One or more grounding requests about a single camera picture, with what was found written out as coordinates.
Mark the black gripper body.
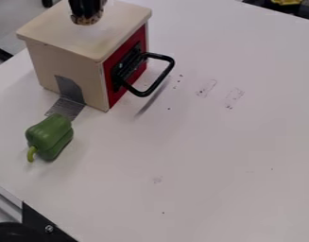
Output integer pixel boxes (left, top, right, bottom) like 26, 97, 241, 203
66, 0, 109, 17

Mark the tan speckled toy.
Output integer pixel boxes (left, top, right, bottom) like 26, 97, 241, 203
69, 9, 107, 26

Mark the cream wooden cabinet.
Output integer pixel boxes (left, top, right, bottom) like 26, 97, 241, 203
15, 0, 154, 113

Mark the grey tape strip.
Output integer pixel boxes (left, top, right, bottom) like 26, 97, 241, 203
43, 75, 88, 121

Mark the green toy pepper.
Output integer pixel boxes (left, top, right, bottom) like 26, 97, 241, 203
24, 112, 75, 164

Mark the red drawer with black handle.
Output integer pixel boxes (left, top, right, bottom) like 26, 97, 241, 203
100, 24, 178, 110

